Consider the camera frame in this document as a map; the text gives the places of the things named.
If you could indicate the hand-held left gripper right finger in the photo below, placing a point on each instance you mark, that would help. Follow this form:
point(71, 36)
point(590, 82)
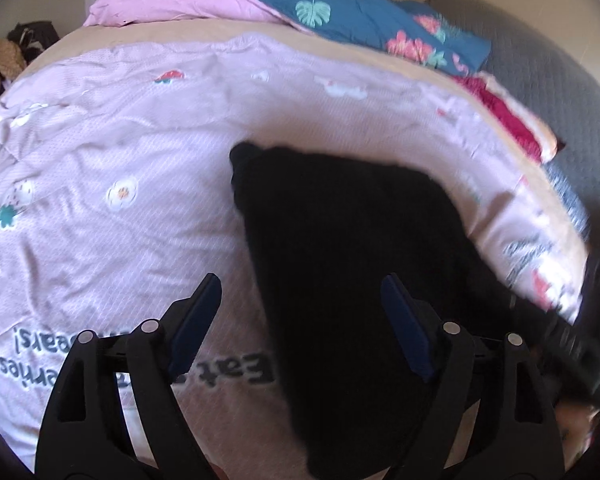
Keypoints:
point(410, 330)

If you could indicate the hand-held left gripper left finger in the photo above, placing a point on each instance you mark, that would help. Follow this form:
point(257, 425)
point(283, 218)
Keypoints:
point(195, 320)

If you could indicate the black t-shirt with orange print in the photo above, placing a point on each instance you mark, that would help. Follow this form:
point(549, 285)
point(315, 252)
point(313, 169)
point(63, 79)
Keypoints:
point(330, 235)

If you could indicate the tan clothes pile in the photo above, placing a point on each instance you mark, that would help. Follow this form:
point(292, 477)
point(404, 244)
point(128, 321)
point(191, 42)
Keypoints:
point(0, 65)

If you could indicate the blue white patterned pillow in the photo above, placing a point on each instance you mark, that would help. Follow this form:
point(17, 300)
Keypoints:
point(570, 200)

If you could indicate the pale pink printed quilt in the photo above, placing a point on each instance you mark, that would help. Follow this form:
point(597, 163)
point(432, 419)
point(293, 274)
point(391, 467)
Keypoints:
point(130, 125)

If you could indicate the red patterned cloth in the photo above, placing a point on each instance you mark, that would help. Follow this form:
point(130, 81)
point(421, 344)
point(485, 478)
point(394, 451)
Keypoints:
point(505, 110)

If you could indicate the grey padded headboard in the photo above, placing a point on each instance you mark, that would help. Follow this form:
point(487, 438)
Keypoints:
point(555, 85)

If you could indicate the bed with beige sheet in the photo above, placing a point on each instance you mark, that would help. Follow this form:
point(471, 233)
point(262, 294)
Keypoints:
point(180, 32)

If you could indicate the pink and blue floral duvet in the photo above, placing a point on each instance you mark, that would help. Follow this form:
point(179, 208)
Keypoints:
point(360, 20)

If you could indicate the dark bag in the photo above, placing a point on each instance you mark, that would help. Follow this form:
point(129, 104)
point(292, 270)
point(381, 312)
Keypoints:
point(32, 37)

